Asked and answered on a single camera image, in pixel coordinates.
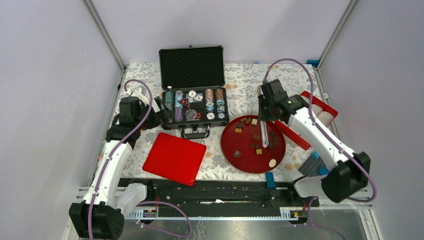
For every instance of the blue lego brick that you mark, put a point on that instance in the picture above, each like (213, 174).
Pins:
(269, 180)

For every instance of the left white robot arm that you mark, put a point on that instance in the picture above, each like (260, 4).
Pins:
(101, 214)

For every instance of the red square box lid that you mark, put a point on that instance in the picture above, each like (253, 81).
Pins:
(174, 158)

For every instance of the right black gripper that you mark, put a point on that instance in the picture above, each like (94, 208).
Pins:
(262, 116)

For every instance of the silver metal tongs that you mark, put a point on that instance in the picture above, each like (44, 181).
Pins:
(264, 133)

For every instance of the white oval chocolate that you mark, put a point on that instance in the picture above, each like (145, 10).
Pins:
(272, 163)

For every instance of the red chocolate box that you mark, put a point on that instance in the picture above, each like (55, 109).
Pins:
(325, 113)

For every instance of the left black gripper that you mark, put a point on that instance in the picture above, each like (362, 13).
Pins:
(164, 115)

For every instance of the black poker chip case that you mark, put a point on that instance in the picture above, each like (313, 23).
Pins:
(193, 79)

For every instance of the dark heart chocolate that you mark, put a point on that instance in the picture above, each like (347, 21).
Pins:
(237, 154)

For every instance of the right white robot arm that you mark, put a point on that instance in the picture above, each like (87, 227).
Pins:
(349, 171)

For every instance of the floral tablecloth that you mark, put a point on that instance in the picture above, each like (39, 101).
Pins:
(241, 82)

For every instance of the round red tray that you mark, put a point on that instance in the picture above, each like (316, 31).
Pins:
(244, 134)

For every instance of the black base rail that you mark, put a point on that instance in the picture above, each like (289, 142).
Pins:
(224, 199)

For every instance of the grey lego baseplate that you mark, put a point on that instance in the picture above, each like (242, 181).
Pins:
(313, 166)

